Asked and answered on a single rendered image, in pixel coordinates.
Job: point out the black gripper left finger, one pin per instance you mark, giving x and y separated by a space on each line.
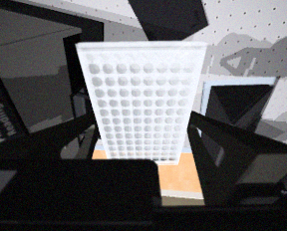
48 142

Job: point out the white multi-well plate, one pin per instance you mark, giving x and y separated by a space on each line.
142 93

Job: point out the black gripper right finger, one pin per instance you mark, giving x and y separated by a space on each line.
250 158

